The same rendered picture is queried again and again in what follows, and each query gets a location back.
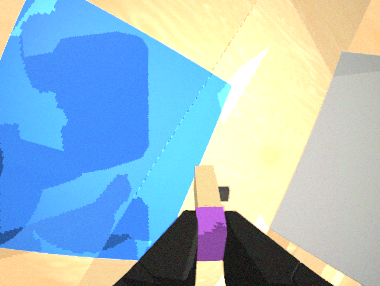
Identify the blue flat square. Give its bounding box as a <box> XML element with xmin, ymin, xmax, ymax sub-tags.
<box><xmin>0</xmin><ymin>0</ymin><xmax>233</xmax><ymax>260</ymax></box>

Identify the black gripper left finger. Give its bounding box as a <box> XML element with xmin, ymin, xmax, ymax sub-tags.
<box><xmin>112</xmin><ymin>211</ymin><xmax>198</xmax><ymax>286</ymax></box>

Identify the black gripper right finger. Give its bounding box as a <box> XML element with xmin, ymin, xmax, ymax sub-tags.
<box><xmin>222</xmin><ymin>211</ymin><xmax>335</xmax><ymax>286</ymax></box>

